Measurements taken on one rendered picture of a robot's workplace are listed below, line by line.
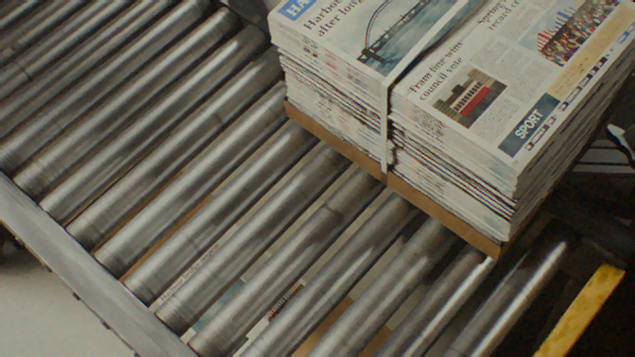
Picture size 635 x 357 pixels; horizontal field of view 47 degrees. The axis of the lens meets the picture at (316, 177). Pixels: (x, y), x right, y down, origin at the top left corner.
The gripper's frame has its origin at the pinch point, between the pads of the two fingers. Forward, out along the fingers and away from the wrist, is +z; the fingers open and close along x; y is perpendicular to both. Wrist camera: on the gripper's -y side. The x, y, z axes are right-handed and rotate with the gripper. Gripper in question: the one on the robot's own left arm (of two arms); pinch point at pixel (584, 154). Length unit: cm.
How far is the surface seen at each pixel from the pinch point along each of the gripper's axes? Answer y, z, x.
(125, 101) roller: 2, 60, 37
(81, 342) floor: -78, 77, 68
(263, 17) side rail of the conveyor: 2, 55, 11
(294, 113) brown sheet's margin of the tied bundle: 4.9, 35.1, 23.5
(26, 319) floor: -78, 92, 73
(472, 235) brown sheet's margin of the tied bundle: 5.1, 3.6, 23.4
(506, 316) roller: 1.5, -5.5, 28.4
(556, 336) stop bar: 3.8, -11.8, 27.6
